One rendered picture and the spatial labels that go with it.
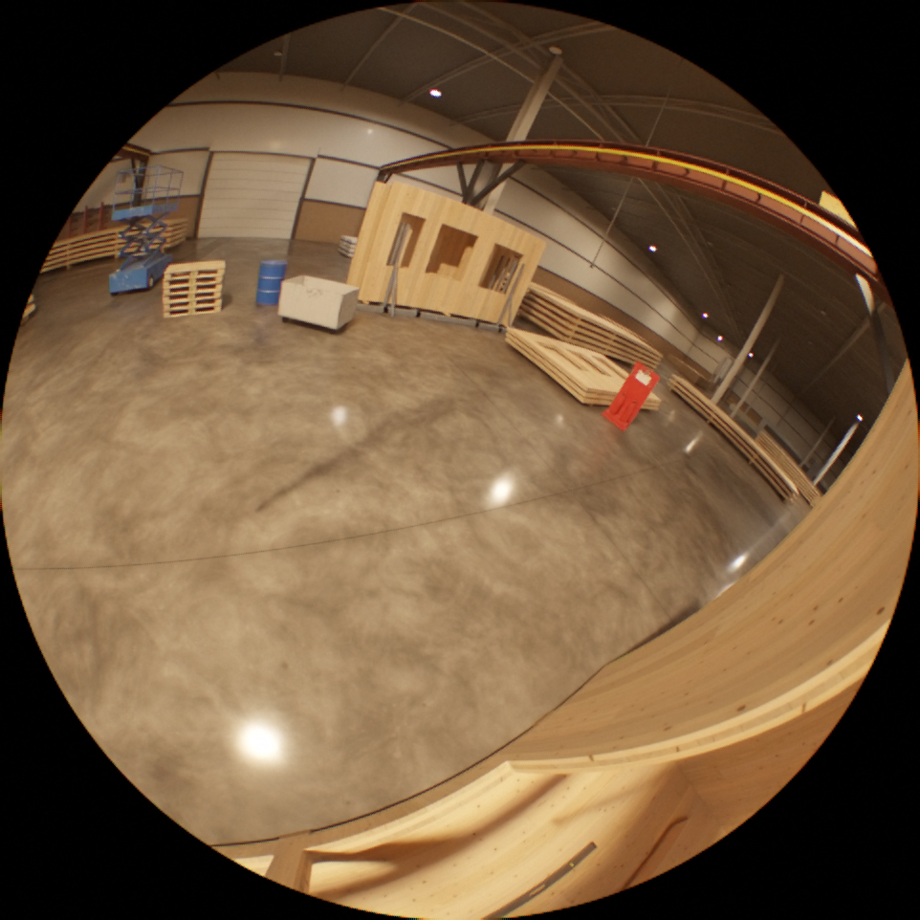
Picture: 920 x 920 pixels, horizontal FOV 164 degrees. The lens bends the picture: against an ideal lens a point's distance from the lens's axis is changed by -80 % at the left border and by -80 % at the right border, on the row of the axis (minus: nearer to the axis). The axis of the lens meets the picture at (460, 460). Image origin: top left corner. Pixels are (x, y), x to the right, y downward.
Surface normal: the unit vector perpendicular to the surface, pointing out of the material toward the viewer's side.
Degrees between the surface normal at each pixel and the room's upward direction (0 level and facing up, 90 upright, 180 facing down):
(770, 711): 90
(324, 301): 90
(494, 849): 0
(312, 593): 0
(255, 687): 0
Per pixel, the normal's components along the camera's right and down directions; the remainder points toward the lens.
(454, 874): 0.33, -0.73
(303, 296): -0.06, 0.61
